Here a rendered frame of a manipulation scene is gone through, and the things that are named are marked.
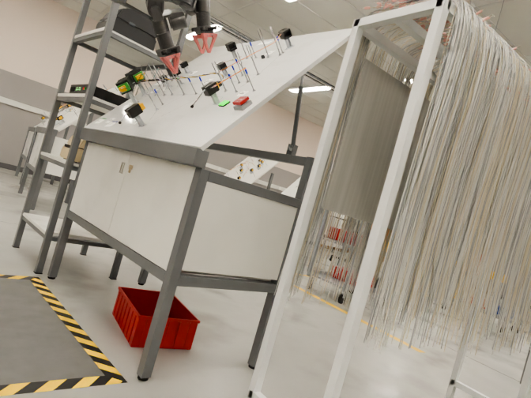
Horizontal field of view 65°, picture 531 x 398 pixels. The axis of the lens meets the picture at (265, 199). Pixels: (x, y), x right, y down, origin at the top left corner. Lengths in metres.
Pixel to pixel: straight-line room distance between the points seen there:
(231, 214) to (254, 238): 0.18
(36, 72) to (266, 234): 7.93
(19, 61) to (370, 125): 8.23
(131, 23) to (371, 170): 1.80
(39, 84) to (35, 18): 1.19
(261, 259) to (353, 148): 0.62
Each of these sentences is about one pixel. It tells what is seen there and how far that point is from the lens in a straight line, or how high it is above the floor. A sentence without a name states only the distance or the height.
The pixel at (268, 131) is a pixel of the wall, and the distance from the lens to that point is 11.26.
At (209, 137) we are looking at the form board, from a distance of 1.56.
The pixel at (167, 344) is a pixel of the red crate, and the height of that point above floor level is 0.02.
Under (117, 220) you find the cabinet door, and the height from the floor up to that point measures 0.48.
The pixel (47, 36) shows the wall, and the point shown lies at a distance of 9.46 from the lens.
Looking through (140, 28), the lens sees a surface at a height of 1.56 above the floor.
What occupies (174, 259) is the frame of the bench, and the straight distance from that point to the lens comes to 1.56.
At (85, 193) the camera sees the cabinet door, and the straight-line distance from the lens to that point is 2.40.
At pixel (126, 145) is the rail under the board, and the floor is 0.82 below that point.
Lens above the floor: 0.75
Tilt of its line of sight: level
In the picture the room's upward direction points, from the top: 16 degrees clockwise
